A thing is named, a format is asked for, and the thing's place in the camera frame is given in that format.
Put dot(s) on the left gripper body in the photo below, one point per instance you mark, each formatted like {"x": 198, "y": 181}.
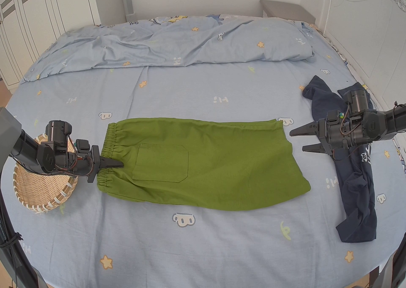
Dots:
{"x": 85, "y": 164}

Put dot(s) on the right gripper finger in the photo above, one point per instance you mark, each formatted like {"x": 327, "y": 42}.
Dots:
{"x": 310, "y": 130}
{"x": 317, "y": 148}

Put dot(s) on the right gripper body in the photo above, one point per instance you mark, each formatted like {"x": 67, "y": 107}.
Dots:
{"x": 336, "y": 137}

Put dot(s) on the green shorts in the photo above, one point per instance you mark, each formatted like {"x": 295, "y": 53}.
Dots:
{"x": 222, "y": 166}

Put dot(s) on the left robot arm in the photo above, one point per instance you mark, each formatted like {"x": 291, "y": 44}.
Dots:
{"x": 28, "y": 150}

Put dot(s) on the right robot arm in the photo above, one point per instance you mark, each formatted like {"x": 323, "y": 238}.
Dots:
{"x": 374, "y": 126}

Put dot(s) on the round woven basket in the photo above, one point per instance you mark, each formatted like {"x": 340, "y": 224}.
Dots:
{"x": 41, "y": 194}

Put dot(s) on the dark blue garment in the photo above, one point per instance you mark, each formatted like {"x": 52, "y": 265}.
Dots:
{"x": 358, "y": 204}

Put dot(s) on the bed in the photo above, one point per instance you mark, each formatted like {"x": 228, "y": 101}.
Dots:
{"x": 206, "y": 242}

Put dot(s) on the grey bedside table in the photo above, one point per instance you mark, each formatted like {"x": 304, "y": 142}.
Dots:
{"x": 285, "y": 11}

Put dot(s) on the pale blue quilt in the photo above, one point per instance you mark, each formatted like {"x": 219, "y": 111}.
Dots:
{"x": 158, "y": 45}

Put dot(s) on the white wardrobe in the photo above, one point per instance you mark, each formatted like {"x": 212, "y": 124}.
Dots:
{"x": 31, "y": 11}

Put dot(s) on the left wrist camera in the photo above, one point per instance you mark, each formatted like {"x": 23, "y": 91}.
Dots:
{"x": 83, "y": 145}

